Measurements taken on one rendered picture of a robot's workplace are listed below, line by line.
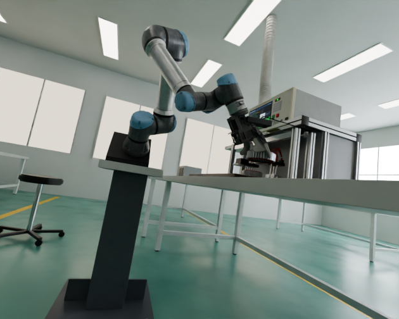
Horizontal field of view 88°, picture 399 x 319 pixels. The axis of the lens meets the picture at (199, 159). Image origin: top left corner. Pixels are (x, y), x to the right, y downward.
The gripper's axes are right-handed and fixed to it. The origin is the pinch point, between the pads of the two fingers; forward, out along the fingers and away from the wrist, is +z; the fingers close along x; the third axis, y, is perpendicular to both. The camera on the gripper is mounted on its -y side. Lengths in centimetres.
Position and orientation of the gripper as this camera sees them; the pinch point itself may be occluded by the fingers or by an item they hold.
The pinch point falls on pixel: (261, 158)
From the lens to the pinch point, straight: 86.7
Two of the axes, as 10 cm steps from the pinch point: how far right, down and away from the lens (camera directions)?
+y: -8.9, 3.6, -2.6
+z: 3.7, 9.3, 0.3
